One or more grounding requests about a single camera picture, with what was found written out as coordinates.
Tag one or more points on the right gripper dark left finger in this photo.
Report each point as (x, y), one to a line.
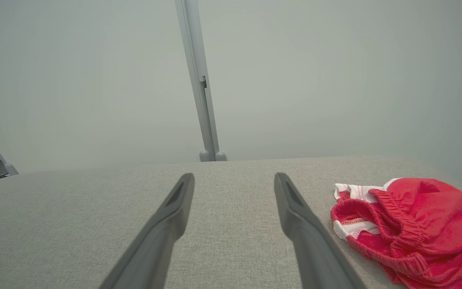
(155, 245)

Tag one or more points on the red shorts white stripe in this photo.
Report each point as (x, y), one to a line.
(435, 224)

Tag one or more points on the grey partition post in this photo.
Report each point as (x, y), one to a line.
(195, 60)

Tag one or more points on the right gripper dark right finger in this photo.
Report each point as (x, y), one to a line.
(315, 253)

